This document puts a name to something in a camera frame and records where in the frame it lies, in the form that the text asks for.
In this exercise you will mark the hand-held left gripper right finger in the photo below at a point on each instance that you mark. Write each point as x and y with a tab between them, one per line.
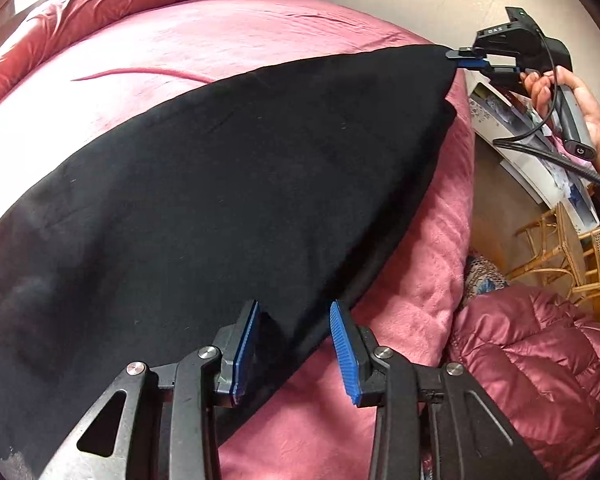
345	355

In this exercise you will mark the patterned cloth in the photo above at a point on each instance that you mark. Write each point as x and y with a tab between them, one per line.
482	280

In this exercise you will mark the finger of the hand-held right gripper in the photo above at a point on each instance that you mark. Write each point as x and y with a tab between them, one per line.
477	63
462	53

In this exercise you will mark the black pants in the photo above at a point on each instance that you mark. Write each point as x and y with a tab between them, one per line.
205	185

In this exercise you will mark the maroon puffer jacket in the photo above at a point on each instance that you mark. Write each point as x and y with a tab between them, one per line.
535	360

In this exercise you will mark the rattan chair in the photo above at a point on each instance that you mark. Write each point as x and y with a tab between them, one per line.
570	265

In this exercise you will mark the printed paper sheets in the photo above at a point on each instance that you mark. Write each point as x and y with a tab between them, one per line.
525	165

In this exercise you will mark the pink bed blanket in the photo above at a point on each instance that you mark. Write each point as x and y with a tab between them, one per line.
205	35

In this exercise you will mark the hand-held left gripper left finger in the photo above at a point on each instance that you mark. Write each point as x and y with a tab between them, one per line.
242	355

